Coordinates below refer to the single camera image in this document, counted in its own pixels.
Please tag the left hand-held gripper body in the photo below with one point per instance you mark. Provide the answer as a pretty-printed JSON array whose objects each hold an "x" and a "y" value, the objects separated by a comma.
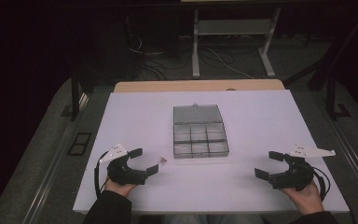
[{"x": 127, "y": 175}]

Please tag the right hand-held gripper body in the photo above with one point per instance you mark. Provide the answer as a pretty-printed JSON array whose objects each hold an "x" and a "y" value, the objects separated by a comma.
[{"x": 295, "y": 179}]

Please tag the person's left hand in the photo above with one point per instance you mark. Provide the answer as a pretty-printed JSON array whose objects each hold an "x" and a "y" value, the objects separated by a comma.
[{"x": 119, "y": 188}]

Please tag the person's right hand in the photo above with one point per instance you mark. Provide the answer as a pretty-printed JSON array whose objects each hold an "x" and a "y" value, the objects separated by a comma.
[{"x": 307, "y": 200}]

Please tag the small reddish part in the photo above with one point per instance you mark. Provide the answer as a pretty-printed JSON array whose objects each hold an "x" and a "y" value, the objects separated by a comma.
[{"x": 162, "y": 159}]

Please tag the white table board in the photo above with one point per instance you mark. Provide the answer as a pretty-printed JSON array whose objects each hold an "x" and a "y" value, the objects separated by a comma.
[{"x": 254, "y": 124}]

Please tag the clear plastic compartment box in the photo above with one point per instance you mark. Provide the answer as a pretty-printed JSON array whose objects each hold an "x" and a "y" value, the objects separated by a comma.
[{"x": 199, "y": 133}]

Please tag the black metal stand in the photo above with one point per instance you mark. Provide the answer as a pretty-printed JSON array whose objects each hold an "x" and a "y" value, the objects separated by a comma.
[
  {"x": 332, "y": 96},
  {"x": 74, "y": 93}
]

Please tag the wooden table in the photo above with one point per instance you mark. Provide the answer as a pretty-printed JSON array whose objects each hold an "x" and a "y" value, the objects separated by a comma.
[{"x": 199, "y": 85}]

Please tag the white metal stand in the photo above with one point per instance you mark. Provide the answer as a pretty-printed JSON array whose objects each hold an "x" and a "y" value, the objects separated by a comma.
[{"x": 195, "y": 46}]

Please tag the black rectangular floor frame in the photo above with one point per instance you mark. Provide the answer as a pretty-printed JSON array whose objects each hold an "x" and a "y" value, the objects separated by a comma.
[{"x": 79, "y": 143}]

